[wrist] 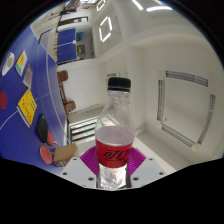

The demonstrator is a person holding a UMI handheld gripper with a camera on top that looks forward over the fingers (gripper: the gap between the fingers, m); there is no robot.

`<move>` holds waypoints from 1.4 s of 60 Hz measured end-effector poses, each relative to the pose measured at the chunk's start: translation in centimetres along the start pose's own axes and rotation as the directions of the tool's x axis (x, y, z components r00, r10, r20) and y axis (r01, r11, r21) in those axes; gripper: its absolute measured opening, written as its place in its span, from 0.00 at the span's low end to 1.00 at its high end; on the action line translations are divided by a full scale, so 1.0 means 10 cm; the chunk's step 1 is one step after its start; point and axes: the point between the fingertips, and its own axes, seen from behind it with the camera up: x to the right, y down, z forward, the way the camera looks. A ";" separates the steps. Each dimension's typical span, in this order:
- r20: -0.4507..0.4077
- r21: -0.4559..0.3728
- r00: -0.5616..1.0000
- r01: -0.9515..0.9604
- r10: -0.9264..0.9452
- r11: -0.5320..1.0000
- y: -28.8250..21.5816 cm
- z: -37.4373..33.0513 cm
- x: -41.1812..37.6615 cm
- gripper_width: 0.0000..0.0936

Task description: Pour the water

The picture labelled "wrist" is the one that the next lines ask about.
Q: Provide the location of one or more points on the white mug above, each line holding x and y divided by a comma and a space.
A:
8, 64

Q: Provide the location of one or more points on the folded blue table tennis tables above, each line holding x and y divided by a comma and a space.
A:
66, 46

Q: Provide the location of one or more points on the grey striped notebook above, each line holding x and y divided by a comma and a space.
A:
28, 76

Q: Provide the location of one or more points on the clear bottle with red label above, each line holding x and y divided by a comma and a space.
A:
114, 146

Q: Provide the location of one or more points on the ceiling air conditioner unit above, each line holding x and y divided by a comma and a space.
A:
186, 77

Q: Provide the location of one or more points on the group of ceiling lights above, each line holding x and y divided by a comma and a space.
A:
106, 29

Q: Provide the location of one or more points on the yellow and blue booklet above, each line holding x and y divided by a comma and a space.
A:
21, 62

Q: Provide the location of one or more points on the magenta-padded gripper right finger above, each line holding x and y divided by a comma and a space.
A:
148, 170

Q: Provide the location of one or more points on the brown cardboard box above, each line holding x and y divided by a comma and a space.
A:
65, 155

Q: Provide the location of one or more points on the dark brown door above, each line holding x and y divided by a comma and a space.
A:
73, 21

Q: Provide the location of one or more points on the tall black-framed window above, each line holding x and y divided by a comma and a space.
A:
82, 130

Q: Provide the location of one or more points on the brown armchair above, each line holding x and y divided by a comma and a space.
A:
70, 107
62, 76

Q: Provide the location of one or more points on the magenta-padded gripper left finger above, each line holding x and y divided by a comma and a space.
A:
78, 171

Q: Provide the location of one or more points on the large yellow book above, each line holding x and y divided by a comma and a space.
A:
27, 107

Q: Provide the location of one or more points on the flat round red coaster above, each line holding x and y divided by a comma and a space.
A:
3, 100

